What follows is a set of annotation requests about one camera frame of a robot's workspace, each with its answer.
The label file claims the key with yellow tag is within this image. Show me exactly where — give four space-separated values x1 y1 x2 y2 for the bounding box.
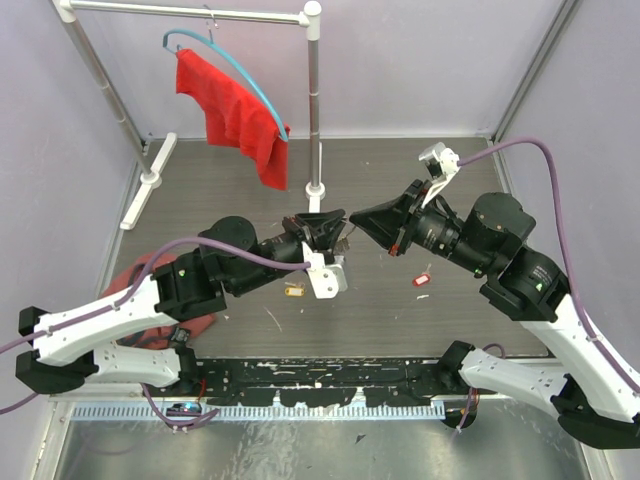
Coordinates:
284 283 306 297

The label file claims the red shirt on hanger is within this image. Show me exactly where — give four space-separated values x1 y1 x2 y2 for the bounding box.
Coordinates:
176 49 288 191

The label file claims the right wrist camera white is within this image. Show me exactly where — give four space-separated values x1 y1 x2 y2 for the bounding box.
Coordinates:
418 142 460 208

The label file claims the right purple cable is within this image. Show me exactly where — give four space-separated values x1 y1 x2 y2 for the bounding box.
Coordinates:
447 137 640 446

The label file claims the blue clothes hanger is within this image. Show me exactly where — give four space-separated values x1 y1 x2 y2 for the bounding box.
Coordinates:
162 27 289 142

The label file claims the key with red tag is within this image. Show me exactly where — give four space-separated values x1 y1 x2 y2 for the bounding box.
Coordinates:
412 264 431 287

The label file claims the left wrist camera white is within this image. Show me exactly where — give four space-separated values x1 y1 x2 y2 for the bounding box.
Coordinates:
302 242 348 299

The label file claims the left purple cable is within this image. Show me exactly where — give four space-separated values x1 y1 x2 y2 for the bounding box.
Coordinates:
0 236 314 454

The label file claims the white slotted cable duct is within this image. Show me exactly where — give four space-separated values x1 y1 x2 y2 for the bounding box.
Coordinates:
70 400 446 422

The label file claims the metal clothes rack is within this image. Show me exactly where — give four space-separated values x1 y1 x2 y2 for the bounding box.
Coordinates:
53 1 326 230

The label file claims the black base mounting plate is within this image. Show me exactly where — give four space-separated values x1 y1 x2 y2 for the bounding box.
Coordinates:
144 355 451 407

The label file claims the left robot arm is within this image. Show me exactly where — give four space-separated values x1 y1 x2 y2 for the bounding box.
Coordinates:
15 210 347 396

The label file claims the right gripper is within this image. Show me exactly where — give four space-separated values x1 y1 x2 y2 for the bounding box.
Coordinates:
350 177 493 275

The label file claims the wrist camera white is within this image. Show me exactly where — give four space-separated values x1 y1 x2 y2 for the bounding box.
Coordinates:
302 242 348 299
418 142 460 208

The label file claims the purple cable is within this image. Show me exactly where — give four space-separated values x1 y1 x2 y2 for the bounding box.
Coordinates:
0 236 314 454
447 137 640 446

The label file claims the maroon shirt on table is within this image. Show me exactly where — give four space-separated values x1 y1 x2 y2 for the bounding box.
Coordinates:
100 253 216 350

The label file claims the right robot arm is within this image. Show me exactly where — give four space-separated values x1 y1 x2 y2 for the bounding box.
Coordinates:
349 180 639 450

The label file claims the wire keyring with keys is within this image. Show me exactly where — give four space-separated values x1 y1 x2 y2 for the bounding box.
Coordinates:
333 225 356 255

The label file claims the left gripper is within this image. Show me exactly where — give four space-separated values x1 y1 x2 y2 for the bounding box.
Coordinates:
231 209 350 299

